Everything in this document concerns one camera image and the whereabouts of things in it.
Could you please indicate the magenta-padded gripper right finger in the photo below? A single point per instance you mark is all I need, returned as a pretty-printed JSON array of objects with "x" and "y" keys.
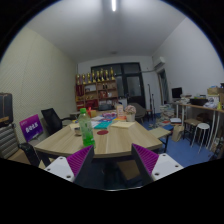
[{"x": 163, "y": 165}]

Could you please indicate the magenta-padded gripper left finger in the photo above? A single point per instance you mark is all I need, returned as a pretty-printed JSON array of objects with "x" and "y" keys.
[{"x": 60, "y": 166}]

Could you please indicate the green drink bottle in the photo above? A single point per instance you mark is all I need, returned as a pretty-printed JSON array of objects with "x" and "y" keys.
[{"x": 86, "y": 131}]

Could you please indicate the light wooden side table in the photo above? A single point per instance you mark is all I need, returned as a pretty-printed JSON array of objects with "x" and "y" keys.
[{"x": 159, "y": 132}]

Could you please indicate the brown paper bag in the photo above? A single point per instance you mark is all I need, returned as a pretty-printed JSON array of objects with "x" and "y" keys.
[{"x": 177, "y": 133}]

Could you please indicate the cream book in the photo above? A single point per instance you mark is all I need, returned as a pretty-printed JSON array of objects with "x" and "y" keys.
[{"x": 74, "y": 126}]

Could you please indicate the purple sign board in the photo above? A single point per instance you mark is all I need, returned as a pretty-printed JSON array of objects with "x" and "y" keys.
[{"x": 31, "y": 127}]

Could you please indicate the flat round red coaster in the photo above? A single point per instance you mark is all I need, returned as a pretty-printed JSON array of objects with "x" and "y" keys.
[{"x": 102, "y": 132}]

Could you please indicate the white round stool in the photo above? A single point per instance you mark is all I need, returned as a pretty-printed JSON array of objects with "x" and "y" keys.
[{"x": 202, "y": 126}]

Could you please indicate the striped cushion wooden chair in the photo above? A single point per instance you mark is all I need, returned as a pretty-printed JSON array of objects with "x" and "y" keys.
[{"x": 8, "y": 141}]

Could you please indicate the grey armchair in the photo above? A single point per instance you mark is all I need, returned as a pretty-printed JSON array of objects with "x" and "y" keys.
[{"x": 139, "y": 111}]

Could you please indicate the pink flowers in white pot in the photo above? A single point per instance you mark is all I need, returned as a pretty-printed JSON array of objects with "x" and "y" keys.
[{"x": 130, "y": 112}]

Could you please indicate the yellow gift box red ribbon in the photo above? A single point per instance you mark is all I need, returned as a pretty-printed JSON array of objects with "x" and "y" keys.
[{"x": 92, "y": 113}]

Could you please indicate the red and yellow book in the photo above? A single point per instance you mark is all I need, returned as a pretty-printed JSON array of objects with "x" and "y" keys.
[{"x": 120, "y": 118}]

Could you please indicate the orange standing card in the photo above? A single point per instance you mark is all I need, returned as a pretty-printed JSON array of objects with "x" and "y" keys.
[{"x": 119, "y": 111}]

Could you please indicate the cluttered white side desk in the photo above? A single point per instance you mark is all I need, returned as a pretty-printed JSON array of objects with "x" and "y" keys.
[{"x": 206, "y": 108}]

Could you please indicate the computer monitor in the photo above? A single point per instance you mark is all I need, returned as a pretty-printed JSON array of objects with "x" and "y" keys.
[{"x": 177, "y": 92}]

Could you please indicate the black case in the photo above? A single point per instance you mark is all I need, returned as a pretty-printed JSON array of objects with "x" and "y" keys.
[{"x": 5, "y": 108}]

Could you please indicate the wooden shelf unit with trophies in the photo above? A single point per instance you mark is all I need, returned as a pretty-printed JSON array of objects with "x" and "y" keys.
[{"x": 96, "y": 91}]

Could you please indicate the dark framed glass door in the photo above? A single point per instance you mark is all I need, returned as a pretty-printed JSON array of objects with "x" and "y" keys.
[{"x": 133, "y": 85}]

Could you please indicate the ceiling tube light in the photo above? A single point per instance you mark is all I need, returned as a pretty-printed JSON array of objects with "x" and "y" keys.
[{"x": 113, "y": 5}]

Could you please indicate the white wall air conditioner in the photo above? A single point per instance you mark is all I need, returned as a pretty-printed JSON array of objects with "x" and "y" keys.
[{"x": 159, "y": 62}]

